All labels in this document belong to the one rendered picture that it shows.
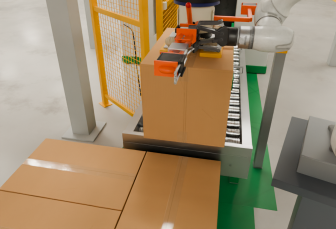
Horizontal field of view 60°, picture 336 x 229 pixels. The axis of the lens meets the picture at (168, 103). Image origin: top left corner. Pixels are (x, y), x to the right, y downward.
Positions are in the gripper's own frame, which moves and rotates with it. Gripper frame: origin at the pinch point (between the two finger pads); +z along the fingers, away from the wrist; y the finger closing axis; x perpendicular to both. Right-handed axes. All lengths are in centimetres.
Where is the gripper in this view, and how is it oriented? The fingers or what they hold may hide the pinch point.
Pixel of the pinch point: (187, 34)
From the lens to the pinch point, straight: 124.1
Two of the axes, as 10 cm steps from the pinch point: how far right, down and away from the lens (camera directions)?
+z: -9.8, -1.0, 1.7
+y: 0.0, 8.6, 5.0
